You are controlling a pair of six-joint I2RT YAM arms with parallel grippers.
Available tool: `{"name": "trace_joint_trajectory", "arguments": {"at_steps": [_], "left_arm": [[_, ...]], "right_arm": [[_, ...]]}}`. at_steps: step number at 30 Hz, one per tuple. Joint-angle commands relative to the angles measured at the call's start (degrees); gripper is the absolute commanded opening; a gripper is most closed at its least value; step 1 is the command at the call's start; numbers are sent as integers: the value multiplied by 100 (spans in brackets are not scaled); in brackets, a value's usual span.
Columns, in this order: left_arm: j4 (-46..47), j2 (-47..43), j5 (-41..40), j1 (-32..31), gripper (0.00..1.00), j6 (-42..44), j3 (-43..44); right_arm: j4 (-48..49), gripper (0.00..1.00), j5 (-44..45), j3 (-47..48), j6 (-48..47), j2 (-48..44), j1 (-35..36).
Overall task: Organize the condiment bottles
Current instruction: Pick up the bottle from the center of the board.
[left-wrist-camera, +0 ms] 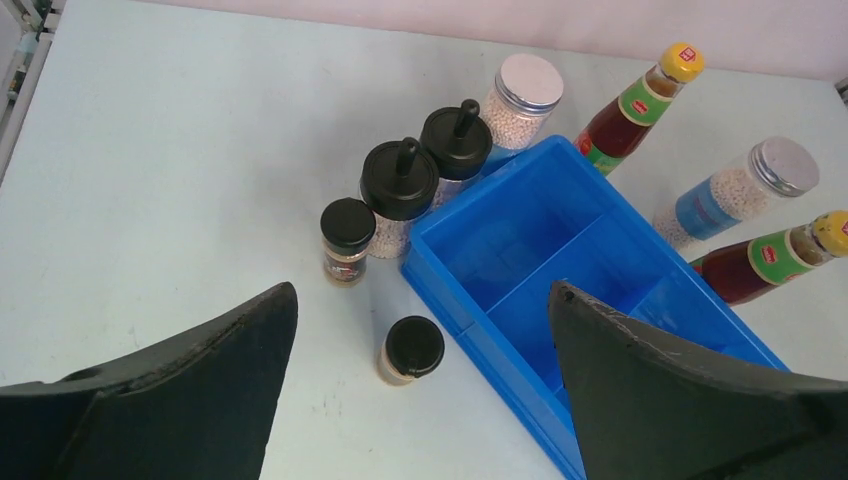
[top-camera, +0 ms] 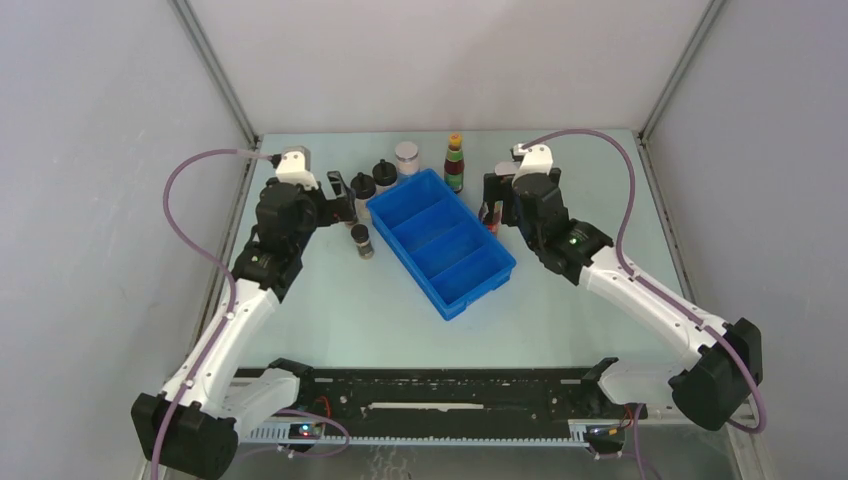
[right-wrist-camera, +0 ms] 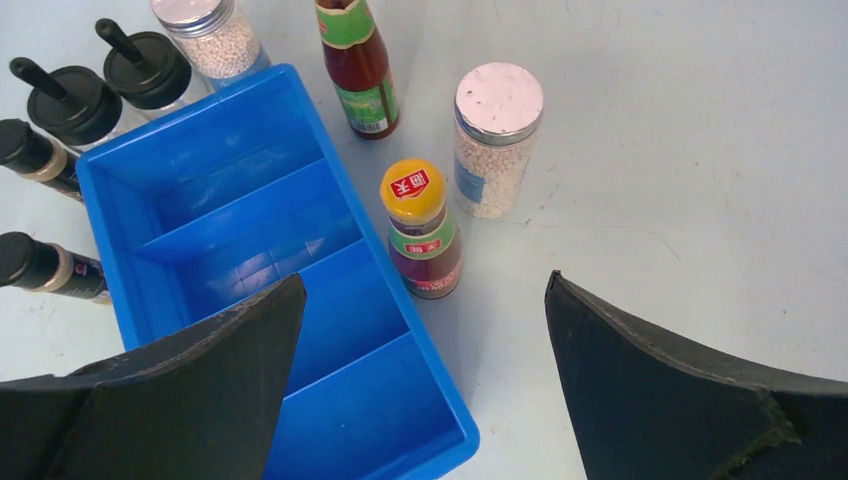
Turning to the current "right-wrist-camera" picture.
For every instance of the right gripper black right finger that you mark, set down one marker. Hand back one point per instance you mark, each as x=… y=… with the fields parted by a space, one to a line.
x=647 y=403

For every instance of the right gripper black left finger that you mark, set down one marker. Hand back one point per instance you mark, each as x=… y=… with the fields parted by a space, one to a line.
x=202 y=403

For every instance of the short yellow-cap sauce bottle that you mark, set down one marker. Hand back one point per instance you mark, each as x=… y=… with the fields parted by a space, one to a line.
x=424 y=240

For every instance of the peppercorn jar silver lid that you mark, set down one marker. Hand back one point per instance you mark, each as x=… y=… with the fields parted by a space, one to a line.
x=215 y=36

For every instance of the blue divided plastic bin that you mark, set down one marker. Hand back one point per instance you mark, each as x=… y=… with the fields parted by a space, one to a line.
x=199 y=209

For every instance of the black spice shaker front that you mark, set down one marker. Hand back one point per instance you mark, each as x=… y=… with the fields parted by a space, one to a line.
x=42 y=267

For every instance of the black spice shaker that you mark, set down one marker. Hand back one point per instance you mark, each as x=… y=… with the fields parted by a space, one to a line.
x=42 y=267
x=34 y=156

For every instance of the black spice shaker rear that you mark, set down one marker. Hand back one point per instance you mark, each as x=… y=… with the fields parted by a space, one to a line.
x=34 y=156

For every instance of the black-lid spout jar front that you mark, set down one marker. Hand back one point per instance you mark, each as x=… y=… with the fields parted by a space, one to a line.
x=75 y=105

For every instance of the black-lid spout jar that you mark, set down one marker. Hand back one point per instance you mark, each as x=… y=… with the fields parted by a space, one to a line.
x=149 y=71
x=75 y=105

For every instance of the black-lid spout jar rear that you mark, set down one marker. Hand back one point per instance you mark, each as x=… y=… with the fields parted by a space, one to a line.
x=149 y=71

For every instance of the peppercorn jar blue label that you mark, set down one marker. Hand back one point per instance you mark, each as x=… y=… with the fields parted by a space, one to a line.
x=498 y=109

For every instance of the tall green-label sauce bottle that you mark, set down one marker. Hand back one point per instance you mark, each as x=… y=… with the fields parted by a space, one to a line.
x=357 y=63

